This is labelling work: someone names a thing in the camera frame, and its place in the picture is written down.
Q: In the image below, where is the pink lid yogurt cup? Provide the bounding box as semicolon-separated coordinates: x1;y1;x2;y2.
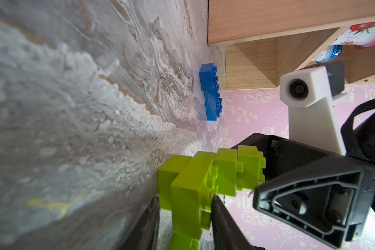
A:
331;22;375;49

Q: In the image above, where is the wooden shelf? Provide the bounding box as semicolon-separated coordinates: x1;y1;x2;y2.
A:
208;1;375;90

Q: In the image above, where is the blue lego brick assembly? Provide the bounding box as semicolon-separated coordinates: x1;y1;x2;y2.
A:
199;63;223;121

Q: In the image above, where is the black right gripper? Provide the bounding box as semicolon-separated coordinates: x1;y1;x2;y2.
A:
232;99;375;249

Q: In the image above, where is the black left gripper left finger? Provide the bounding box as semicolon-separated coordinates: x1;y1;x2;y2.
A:
120;196;160;250

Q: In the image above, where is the green 2x4 lego brick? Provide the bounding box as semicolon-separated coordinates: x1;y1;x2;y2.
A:
171;151;218;240

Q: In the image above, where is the blue lid yogurt cup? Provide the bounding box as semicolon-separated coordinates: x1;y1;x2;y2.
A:
312;45;343;64

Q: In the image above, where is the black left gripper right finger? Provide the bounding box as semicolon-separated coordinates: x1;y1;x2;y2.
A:
211;195;265;250

